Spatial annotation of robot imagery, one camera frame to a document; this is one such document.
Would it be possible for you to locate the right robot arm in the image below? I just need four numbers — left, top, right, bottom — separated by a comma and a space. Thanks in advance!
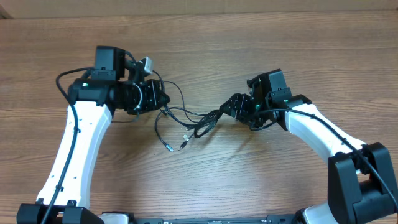
220, 69, 397, 223

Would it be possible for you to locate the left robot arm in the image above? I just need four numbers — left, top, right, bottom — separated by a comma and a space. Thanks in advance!
16, 46, 170, 224

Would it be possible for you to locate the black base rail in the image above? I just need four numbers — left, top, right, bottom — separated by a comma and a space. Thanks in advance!
131, 214, 303, 224

